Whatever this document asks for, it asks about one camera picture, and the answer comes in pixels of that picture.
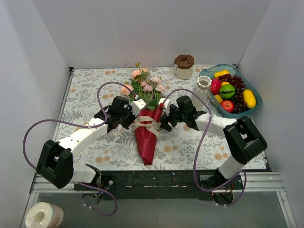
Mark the red dragon fruit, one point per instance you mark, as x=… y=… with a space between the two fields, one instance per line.
x=215 y=86

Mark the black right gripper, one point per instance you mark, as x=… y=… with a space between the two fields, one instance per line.
x=169 y=118

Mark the green toy watermelon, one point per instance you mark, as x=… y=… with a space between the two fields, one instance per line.
x=227 y=91

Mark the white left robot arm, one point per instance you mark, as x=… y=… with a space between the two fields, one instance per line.
x=56 y=159

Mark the red paper bouquet wrap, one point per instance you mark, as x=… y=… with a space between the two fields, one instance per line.
x=146 y=141

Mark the yellow mango right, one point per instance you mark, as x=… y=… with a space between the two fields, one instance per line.
x=249 y=98

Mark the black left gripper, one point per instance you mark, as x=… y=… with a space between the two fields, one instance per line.
x=129 y=118

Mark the small yellow lemon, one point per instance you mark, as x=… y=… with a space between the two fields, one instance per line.
x=218 y=98

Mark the pink artificial flower bunch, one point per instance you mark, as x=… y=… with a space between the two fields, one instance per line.
x=145 y=86

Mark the white toilet paper roll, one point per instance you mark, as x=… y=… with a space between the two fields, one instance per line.
x=44 y=215

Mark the teal plastic fruit basket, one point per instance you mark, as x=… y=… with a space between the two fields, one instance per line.
x=233 y=71

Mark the cream ribbon gold lettering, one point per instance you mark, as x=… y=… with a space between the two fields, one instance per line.
x=141 y=121

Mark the aluminium frame rail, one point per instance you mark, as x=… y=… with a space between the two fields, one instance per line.
x=171 y=199

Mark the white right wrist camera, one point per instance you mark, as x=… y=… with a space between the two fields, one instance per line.
x=164 y=104

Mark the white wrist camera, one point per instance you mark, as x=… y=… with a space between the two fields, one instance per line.
x=137 y=106
x=164 y=104

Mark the yellow fruit back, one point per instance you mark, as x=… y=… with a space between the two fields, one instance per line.
x=221 y=73

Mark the white ribbed ceramic vase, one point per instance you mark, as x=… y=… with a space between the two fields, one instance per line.
x=201 y=91

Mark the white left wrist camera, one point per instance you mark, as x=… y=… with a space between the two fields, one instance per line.
x=137 y=106

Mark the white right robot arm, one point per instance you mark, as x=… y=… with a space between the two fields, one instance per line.
x=244 y=140

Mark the red apple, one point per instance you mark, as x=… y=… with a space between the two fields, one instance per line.
x=228 y=106

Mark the dark purple grape bunch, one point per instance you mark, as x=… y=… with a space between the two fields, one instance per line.
x=237 y=99

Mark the brown and white jar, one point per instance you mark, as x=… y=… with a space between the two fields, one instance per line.
x=183 y=66

